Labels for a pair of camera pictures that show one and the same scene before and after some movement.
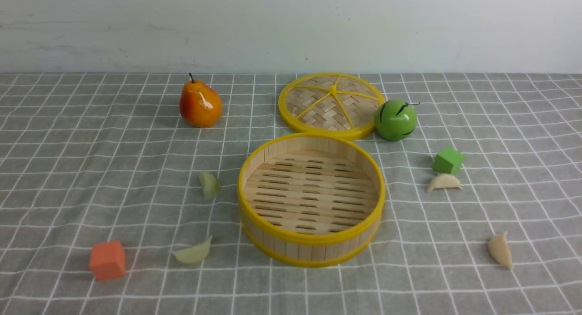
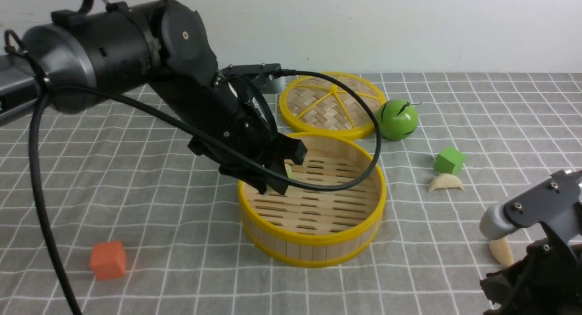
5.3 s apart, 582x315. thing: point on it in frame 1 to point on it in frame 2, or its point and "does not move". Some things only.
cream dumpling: [444, 181] does not move
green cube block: [449, 161] does not move
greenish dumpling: [210, 186] to [290, 174]
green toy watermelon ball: [395, 120] does not move
